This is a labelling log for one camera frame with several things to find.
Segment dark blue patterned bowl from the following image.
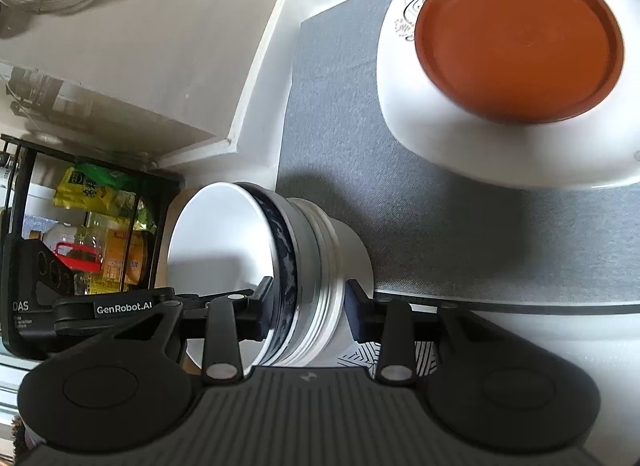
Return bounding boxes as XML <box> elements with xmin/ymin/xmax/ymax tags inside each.
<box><xmin>240</xmin><ymin>183</ymin><xmax>298</xmax><ymax>365</ymax></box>

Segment white round bowl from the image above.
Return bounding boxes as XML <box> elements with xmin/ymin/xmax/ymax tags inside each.
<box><xmin>167</xmin><ymin>183</ymin><xmax>277</xmax><ymax>372</ymax></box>

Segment brown round plate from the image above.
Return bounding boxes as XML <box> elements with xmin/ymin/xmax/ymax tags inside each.
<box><xmin>414</xmin><ymin>0</ymin><xmax>625</xmax><ymax>125</ymax></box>

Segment grey table mat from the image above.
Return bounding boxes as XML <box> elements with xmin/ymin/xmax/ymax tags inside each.
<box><xmin>277</xmin><ymin>0</ymin><xmax>639</xmax><ymax>311</ymax></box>

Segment yellow snack packet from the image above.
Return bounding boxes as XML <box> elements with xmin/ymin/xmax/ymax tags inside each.
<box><xmin>52</xmin><ymin>165</ymin><xmax>156</xmax><ymax>234</ymax></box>

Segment black storage rack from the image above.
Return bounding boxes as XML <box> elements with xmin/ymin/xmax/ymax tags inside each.
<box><xmin>0</xmin><ymin>133</ymin><xmax>187</xmax><ymax>362</ymax></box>

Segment white square plate on mat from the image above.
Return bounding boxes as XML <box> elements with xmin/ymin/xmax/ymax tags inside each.
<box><xmin>376</xmin><ymin>0</ymin><xmax>639</xmax><ymax>189</ymax></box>

